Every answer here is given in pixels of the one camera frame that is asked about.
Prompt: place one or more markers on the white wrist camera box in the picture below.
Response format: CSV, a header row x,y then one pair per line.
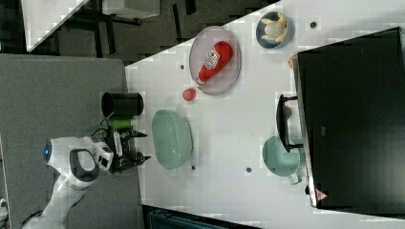
x,y
103,155

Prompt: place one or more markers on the blue grey bowl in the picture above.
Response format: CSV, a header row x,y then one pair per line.
x,y
260,30

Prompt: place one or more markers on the black cylinder post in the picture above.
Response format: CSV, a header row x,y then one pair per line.
x,y
121,104

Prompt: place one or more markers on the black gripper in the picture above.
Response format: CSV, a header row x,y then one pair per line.
x,y
124,156

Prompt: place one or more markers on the green marker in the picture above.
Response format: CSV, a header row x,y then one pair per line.
x,y
122,123

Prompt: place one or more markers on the teal mug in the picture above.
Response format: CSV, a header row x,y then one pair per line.
x,y
280,162

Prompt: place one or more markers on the black toaster oven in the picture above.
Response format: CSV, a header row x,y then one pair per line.
x,y
351,103

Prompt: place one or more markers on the black oven door handle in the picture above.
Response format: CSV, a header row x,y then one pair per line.
x,y
282,123

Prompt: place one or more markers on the beige plush toy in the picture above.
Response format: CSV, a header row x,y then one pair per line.
x,y
275,30

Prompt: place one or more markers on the red strawberry toy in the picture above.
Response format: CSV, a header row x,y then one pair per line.
x,y
189,94

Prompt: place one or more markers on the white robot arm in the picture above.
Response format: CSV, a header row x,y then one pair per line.
x,y
78,161

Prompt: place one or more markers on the red ketchup bottle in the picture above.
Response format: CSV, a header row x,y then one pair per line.
x,y
217,58

